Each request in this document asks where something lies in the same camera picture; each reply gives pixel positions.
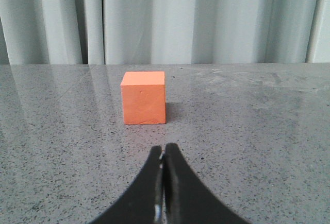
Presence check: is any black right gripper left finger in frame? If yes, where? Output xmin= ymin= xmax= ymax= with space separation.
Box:
xmin=92 ymin=146 xmax=163 ymax=223

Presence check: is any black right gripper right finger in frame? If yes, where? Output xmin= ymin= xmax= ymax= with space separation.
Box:
xmin=164 ymin=143 xmax=247 ymax=223

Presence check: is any orange foam cube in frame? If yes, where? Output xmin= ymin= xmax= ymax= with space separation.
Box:
xmin=121 ymin=71 xmax=166 ymax=125

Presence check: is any grey pleated curtain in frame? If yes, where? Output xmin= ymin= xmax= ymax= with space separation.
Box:
xmin=1 ymin=0 xmax=329 ymax=64

